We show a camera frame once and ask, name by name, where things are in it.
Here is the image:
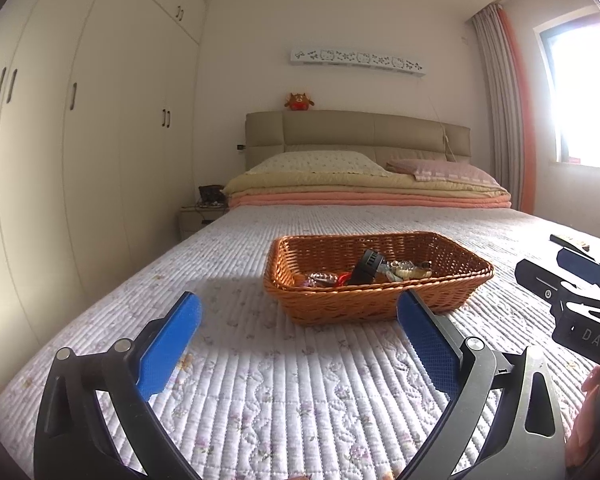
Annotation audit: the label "black wrist watch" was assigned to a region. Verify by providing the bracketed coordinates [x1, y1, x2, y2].
[348, 249, 385, 285]

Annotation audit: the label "right hand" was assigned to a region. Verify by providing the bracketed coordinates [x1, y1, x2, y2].
[565, 366, 600, 468]

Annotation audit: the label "silver keys bunch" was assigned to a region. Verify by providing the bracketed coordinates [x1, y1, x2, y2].
[377, 263, 403, 282]

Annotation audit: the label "pink pillow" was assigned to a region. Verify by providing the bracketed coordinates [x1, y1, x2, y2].
[386, 159, 500, 188]

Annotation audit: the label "brown wicker basket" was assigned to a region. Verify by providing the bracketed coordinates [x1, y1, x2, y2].
[263, 231, 494, 326]

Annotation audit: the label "bedside table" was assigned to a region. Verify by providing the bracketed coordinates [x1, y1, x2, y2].
[178, 204, 228, 240]

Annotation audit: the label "dark items on nightstand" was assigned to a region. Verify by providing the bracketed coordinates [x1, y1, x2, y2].
[198, 184, 227, 208]

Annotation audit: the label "beige padded headboard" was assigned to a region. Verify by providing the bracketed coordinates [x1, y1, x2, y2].
[245, 110, 471, 169]

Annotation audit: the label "grey orange curtain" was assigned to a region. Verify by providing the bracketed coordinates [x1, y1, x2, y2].
[471, 3, 536, 214]

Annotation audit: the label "folded pink yellow blankets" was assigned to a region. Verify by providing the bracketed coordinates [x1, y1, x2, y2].
[224, 171, 512, 209]

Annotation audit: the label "window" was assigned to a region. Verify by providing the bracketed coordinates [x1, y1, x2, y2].
[539, 13, 600, 169]

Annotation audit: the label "cream floral pillow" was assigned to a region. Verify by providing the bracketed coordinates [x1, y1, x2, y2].
[247, 151, 389, 177]

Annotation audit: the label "white wardrobe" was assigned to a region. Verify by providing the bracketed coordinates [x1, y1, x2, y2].
[0, 0, 206, 392]

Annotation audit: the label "orange plush toy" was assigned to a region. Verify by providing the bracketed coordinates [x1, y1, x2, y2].
[285, 92, 315, 112]

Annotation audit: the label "white wall decoration panel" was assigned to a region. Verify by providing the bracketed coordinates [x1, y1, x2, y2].
[289, 48, 426, 77]

